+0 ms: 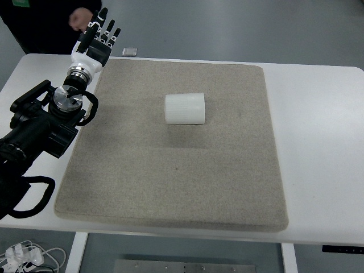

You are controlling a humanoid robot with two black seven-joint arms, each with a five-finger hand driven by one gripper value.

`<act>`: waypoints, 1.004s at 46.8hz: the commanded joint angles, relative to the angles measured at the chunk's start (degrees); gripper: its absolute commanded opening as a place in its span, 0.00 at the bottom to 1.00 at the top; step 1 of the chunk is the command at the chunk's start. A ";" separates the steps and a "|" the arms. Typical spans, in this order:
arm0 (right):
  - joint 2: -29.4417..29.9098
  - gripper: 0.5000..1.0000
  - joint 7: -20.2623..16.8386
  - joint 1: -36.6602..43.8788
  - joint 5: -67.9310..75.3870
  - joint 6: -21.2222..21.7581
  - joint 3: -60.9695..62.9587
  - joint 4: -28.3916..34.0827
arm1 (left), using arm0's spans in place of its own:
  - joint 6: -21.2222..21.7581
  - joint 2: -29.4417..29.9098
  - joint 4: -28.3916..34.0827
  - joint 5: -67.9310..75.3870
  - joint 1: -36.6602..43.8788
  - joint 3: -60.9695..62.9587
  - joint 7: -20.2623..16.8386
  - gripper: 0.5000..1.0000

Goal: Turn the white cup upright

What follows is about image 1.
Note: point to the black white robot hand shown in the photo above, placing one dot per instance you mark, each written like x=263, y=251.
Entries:
x=95, y=43

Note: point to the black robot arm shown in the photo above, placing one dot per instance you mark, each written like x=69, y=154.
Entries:
x=46, y=120

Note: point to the green sign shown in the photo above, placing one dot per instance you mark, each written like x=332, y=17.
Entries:
x=21, y=3

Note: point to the white ribbed cup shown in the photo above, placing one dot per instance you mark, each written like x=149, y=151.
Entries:
x=184, y=109

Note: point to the black table control panel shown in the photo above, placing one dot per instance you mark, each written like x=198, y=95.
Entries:
x=343, y=249

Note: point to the beige felt mat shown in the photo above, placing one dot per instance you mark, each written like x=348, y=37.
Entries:
x=130, y=167

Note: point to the white power strip with cables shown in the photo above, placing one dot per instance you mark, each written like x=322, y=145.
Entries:
x=27, y=256

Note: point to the person in black clothing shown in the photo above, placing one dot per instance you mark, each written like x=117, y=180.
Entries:
x=48, y=27

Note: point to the white table leg frame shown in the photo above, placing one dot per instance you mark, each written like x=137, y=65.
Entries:
x=77, y=252

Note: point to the small grey metal box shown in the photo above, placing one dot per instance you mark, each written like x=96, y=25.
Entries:
x=129, y=52

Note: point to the grey metal base plate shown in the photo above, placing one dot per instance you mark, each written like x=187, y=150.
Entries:
x=125, y=265

